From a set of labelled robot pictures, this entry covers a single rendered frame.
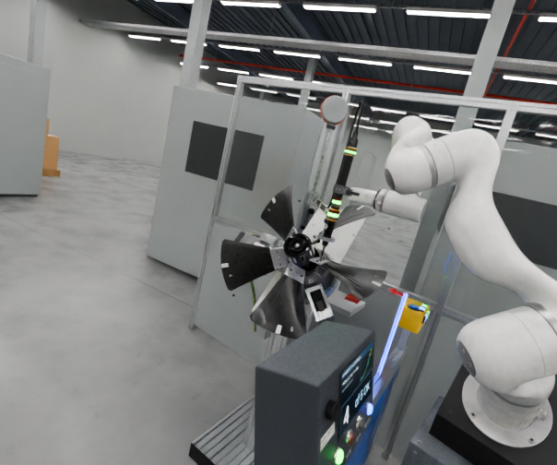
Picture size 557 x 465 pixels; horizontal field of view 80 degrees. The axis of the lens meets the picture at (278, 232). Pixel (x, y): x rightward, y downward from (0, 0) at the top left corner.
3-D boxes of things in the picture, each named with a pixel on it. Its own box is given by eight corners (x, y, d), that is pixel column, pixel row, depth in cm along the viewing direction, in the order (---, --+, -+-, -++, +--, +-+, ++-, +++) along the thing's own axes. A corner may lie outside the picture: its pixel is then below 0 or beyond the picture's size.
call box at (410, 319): (400, 316, 156) (408, 296, 154) (422, 327, 151) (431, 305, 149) (392, 327, 143) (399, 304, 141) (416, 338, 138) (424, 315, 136)
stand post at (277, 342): (244, 450, 180) (285, 297, 161) (257, 461, 176) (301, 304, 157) (240, 456, 176) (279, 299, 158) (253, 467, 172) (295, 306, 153)
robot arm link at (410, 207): (391, 184, 119) (381, 204, 116) (430, 193, 112) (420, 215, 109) (392, 196, 125) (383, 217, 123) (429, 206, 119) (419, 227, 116)
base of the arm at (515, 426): (555, 385, 84) (575, 354, 72) (547, 465, 75) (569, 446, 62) (470, 356, 95) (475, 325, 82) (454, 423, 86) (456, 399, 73)
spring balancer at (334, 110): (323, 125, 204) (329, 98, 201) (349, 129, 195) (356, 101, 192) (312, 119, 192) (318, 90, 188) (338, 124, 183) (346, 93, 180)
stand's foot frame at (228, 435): (260, 398, 222) (263, 387, 220) (320, 441, 198) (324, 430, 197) (188, 455, 170) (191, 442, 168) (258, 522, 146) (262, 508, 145)
